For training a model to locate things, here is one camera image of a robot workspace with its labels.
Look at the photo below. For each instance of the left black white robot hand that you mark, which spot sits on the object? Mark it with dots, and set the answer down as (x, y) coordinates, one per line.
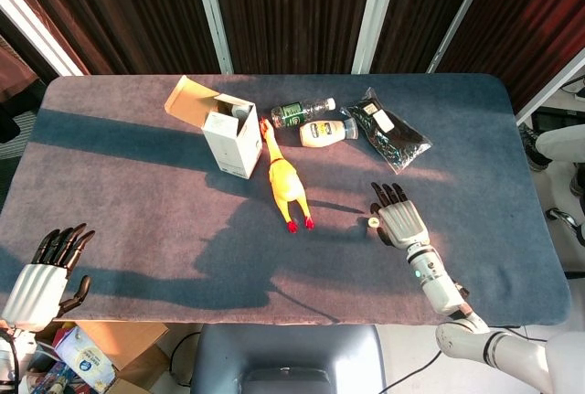
(34, 293)

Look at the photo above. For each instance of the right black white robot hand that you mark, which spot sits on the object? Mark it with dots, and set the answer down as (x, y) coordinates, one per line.
(404, 222)

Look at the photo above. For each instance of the small round token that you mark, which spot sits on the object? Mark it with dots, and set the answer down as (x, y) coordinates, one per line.
(373, 222)

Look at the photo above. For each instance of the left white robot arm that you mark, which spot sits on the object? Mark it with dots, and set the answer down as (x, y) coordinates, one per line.
(13, 353)

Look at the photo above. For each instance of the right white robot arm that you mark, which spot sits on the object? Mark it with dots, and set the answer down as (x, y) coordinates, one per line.
(439, 289)

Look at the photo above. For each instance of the blue white printed carton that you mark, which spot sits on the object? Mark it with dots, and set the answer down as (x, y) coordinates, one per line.
(84, 362)

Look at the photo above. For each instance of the clear bag of black seeds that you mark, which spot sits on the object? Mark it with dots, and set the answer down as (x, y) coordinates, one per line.
(393, 138)

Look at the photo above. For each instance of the blue printed package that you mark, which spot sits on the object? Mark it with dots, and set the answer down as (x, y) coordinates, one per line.
(55, 378)

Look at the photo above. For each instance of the large brown cardboard box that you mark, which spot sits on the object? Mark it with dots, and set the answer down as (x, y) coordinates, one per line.
(123, 343)

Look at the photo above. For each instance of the white mayonnaise squeeze bottle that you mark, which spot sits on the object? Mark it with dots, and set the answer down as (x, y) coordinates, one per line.
(320, 132)

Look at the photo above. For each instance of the yellow rubber chicken toy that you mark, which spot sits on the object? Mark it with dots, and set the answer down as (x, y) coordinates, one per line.
(285, 179)

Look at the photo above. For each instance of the blue grey table cloth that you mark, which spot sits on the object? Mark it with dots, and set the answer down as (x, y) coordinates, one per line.
(137, 211)

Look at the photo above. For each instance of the small brown cardboard box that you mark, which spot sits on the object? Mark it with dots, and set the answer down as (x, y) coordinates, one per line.
(132, 387)

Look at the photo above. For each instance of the grey black sneaker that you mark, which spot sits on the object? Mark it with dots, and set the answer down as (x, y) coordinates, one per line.
(535, 149)

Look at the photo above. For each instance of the clear bottle with green label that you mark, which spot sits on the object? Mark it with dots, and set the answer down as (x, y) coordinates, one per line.
(292, 113)

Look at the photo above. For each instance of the black chrome chair base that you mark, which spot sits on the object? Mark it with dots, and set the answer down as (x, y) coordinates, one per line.
(566, 218)

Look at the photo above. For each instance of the grey plastic chair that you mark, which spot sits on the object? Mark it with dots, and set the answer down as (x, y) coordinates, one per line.
(292, 353)

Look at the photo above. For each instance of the black fabric object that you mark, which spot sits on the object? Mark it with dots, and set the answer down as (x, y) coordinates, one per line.
(9, 120)

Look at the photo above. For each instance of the light grey trouser leg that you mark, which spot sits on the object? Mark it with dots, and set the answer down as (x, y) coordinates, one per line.
(562, 142)

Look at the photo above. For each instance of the black floor object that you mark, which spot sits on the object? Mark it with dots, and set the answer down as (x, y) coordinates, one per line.
(555, 116)

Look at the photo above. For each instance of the open white cardboard box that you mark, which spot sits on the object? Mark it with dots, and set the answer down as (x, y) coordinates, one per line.
(233, 152)

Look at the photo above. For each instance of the white jar with grey lid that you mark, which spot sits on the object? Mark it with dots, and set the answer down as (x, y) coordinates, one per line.
(240, 110)

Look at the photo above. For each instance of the dark brown partition panel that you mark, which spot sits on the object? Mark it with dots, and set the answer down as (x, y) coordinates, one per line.
(420, 10)
(292, 10)
(525, 14)
(137, 10)

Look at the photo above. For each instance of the reddish brown curtain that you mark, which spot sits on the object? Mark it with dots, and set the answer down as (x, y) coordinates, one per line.
(13, 69)

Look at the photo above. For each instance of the grey aluminium partition post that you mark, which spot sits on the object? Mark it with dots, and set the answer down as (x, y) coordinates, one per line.
(548, 88)
(212, 14)
(375, 19)
(459, 19)

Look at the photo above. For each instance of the white partition post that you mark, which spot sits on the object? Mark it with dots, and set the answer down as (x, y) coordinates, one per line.
(36, 24)

